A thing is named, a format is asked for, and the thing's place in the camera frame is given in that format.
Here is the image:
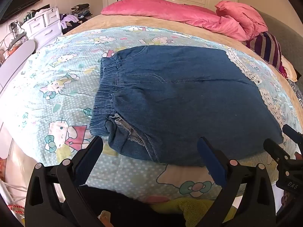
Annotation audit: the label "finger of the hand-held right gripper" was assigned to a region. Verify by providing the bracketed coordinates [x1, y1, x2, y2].
[263, 138, 292, 169]
[282, 124, 303, 153]

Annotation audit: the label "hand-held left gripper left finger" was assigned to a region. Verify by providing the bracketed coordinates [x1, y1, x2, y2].
[26, 136, 112, 227]

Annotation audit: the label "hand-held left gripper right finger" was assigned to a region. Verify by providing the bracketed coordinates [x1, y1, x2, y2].
[197, 137, 277, 227]

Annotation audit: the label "blue denim pants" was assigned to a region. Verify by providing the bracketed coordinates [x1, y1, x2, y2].
[89, 45, 284, 167]

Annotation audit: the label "dark cloth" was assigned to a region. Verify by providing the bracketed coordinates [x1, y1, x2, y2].
[78, 186, 186, 227]

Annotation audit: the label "cream cloth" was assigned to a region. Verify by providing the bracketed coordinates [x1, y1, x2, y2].
[282, 56, 298, 81]

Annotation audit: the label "cartoon cat printed blanket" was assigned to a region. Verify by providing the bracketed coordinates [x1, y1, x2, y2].
[0, 25, 303, 204]

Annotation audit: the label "striped purple pillow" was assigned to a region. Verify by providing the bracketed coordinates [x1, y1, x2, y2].
[246, 31, 283, 69]

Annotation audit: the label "grey upholstered headboard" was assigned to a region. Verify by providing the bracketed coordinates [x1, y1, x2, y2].
[254, 9, 303, 95]

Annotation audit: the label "white oval board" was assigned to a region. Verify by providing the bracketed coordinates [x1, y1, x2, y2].
[0, 40, 36, 88]

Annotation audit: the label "pink quilt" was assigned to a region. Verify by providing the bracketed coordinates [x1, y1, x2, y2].
[215, 0, 268, 40]

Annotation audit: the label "white drawer dresser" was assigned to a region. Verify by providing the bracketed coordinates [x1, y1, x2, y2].
[22, 6, 62, 40]

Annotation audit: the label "pile of clothes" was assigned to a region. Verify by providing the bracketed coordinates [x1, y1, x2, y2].
[59, 3, 91, 32]

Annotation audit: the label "pink duvet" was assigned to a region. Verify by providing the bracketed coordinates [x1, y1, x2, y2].
[101, 0, 248, 40]

